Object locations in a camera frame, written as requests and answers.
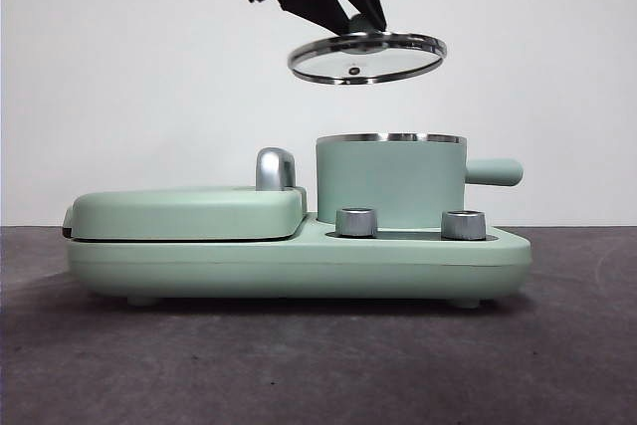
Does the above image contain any glass pot lid green knob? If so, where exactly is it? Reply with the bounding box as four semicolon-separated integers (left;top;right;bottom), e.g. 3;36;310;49
287;14;448;87

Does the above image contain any mint green hinged grill lid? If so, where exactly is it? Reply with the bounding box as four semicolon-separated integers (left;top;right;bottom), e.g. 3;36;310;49
62;146;310;243

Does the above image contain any silver control knob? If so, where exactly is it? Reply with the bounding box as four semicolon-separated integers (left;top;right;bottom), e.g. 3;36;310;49
440;209;487;241
334;207;378;238

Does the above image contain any mint green breakfast machine base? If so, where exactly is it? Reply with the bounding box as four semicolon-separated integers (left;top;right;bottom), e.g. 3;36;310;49
67;210;532;309

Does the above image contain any mint green pot with handle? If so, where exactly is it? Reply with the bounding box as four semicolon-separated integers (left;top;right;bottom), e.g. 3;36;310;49
315;131;525;228

